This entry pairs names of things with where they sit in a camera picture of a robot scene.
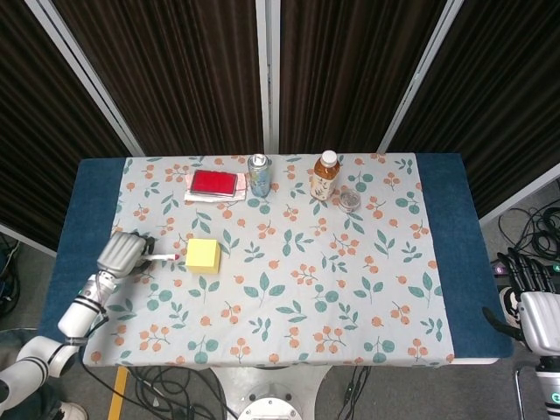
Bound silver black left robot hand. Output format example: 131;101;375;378
95;230;158;281

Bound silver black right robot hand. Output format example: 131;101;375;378
480;246;560;356

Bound red-tipped white pen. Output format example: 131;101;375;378
140;251;181;263

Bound floral tablecloth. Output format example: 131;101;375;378
82;152;456;368

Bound white black sneaker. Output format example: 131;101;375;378
498;286;524;328

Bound blue table cover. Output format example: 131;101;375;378
38;152;515;367

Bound yellow sticky note cube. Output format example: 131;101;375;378
185;238;221;276

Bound red ink stamp pad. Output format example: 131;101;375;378
190;169;240;197

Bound yellow floor tape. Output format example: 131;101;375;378
106;365;131;420

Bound dark ribbed partition panel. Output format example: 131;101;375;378
266;0;460;155
378;0;560;228
0;0;144;258
25;0;270;158

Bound light blue drink can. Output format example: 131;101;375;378
247;153;272;198

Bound blue jeans leg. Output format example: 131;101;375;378
0;380;65;420

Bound white robot torso base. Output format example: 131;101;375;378
209;365;334;420

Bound tea bottle white cap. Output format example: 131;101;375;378
310;150;341;202

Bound clear round pin box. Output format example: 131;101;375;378
339;190;362;214

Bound black cable bundle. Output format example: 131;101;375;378
496;203;560;266

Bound black floor cables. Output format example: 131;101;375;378
80;358;377;420

